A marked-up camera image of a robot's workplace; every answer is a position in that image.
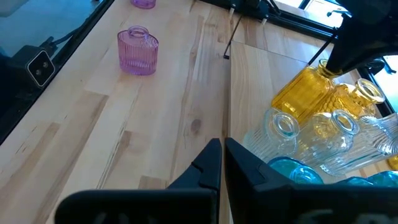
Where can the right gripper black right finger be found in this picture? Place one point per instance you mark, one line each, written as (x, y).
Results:
(280, 205)

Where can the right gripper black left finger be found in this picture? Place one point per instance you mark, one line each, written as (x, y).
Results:
(155, 205)

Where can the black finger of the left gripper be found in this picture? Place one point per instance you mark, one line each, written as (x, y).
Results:
(357, 49)

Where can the yellow honeycomb glass vase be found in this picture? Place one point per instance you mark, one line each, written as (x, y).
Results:
(357, 102)

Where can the clear ribbed oval glass vase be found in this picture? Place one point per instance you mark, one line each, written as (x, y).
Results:
(267, 140)

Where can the small clear glass vase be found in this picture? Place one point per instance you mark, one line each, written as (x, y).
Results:
(326, 140)

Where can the tall clear ribbed glass vase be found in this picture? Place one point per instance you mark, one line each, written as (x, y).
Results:
(373, 146)

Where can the pink ribbed oval glass vase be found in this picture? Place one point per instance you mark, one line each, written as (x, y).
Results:
(136, 56)

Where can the pink ribbed round glass vase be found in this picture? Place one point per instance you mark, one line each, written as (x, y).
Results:
(143, 3)

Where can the black table-level camera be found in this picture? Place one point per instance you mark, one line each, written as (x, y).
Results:
(40, 68)

